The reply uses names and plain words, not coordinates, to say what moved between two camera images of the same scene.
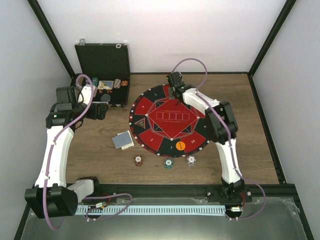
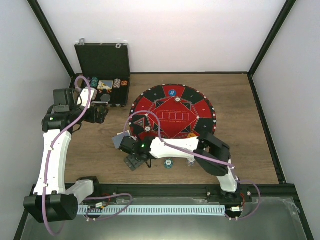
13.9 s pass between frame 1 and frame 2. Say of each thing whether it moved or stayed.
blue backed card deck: stayed
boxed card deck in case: stayed
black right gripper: moved
